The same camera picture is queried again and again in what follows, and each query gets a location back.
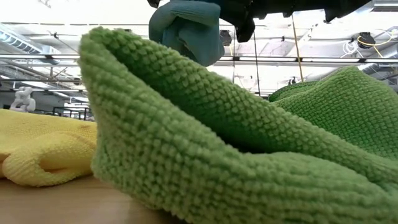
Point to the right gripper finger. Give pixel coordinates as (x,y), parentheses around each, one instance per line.
(244,21)

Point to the blue microfiber towel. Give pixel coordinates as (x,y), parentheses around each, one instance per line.
(192,37)

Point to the green microfiber towel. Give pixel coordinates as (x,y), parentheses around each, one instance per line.
(186,155)

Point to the yellow microfiber towel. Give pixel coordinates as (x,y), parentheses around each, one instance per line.
(46,140)

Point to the linear ceiling light strip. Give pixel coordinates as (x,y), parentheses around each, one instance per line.
(31,57)

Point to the white robot figure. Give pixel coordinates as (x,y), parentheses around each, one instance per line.
(22,99)

